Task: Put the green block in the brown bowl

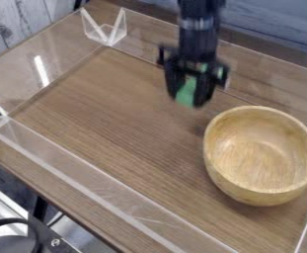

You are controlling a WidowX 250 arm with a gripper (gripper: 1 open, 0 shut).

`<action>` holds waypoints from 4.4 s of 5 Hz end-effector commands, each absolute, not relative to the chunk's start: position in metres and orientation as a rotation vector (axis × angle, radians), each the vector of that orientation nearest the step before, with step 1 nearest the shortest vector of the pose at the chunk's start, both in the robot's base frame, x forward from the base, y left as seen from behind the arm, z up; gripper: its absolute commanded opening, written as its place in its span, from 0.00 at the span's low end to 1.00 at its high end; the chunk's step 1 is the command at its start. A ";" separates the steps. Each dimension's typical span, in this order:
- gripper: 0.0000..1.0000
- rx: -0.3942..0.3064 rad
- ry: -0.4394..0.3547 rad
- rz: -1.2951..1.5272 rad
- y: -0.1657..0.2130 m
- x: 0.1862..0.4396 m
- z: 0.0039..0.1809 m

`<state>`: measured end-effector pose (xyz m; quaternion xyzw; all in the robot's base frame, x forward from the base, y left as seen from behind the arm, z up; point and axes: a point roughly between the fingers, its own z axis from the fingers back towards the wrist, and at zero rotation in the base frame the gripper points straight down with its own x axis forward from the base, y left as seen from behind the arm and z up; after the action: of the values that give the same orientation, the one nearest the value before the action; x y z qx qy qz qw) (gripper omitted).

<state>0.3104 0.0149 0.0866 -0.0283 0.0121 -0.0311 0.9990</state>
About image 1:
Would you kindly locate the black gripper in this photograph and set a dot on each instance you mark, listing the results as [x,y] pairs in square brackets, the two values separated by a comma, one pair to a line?
[197,49]

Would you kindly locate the green rectangular block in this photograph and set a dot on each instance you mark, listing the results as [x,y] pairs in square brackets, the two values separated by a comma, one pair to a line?
[185,94]

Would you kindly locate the light wooden bowl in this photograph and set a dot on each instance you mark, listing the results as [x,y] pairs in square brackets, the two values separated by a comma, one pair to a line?
[256,155]

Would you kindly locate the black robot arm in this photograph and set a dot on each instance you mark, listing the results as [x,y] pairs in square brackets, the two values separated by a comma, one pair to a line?
[200,9]

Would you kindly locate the black table leg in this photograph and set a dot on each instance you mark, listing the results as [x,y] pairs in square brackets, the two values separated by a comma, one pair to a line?
[41,209]

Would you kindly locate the clear acrylic corner bracket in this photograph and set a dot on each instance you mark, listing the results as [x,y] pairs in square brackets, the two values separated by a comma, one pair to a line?
[106,34]

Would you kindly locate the clear acrylic front wall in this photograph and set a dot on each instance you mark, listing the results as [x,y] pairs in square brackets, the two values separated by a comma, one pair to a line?
[133,223]

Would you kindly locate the black metal base plate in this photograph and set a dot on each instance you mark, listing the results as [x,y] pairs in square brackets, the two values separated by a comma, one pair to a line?
[49,242]

